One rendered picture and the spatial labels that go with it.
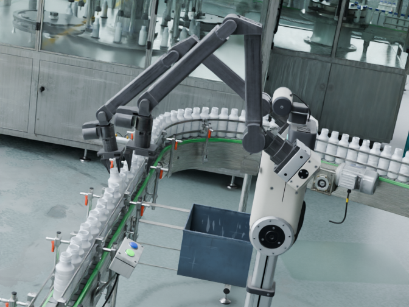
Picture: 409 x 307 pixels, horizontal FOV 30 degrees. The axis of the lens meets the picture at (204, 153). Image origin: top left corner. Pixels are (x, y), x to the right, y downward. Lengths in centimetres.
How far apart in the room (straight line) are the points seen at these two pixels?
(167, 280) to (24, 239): 101
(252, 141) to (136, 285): 241
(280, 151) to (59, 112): 411
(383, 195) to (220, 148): 96
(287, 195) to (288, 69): 533
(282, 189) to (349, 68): 536
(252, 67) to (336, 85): 560
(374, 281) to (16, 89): 325
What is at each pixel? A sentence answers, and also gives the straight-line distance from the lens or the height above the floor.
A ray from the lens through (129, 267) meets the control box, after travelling 267.
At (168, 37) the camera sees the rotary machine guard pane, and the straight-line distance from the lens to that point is 612.
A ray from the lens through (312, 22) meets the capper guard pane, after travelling 793.
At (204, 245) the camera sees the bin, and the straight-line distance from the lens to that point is 332.
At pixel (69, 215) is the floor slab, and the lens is 558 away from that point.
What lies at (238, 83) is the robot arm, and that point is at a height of 166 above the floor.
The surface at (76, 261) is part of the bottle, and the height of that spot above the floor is 112.
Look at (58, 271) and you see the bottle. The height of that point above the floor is 111.
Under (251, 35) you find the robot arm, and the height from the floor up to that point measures 192.
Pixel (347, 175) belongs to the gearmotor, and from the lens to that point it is 415.
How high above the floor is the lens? 234
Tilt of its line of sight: 19 degrees down
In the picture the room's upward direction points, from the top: 9 degrees clockwise
